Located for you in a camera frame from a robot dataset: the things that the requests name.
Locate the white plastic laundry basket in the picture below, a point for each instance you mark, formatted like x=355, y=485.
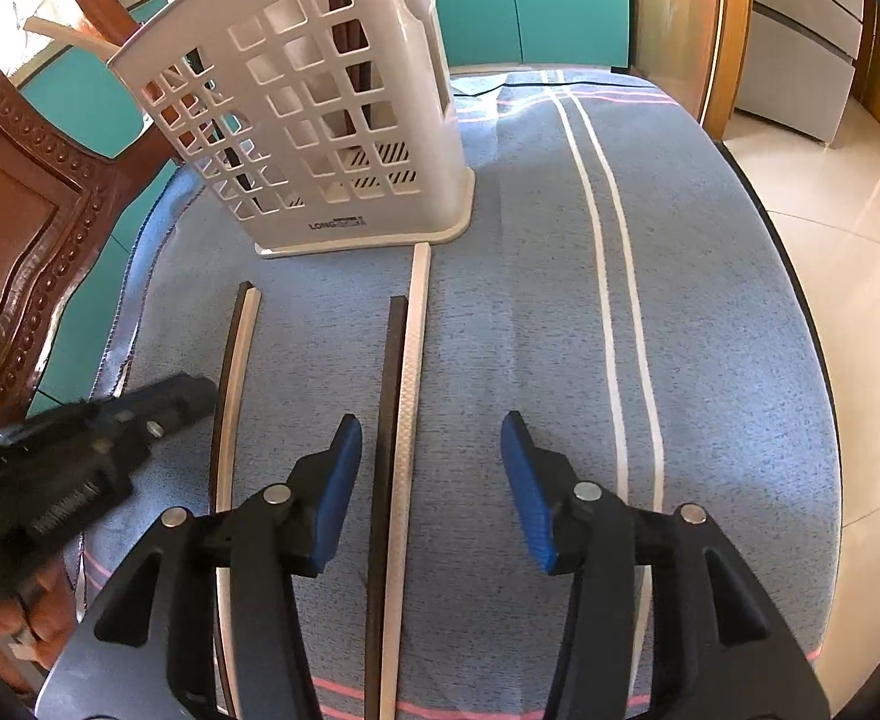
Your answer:
x=380, y=90

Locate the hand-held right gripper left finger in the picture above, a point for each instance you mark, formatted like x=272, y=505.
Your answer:
x=335, y=495

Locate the wood framed glass door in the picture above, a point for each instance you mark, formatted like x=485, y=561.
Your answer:
x=680, y=22

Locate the carved wooden chair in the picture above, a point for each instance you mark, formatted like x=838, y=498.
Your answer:
x=27, y=225

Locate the black chopstick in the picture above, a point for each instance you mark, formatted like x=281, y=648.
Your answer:
x=387, y=427

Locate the blue striped cloth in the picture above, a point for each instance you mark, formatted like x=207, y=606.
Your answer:
x=680, y=315

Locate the white chopstick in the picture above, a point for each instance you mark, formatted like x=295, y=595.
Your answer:
x=242, y=375
x=410, y=405

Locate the grey refrigerator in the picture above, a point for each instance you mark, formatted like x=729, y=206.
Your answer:
x=800, y=45

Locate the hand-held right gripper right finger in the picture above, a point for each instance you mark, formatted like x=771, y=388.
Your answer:
x=530, y=495

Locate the dark brown chopstick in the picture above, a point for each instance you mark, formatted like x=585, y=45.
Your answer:
x=228, y=375

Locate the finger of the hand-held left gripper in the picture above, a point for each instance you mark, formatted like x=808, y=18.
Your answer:
x=162, y=405

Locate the person's left hand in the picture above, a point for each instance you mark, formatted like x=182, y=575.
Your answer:
x=12, y=619

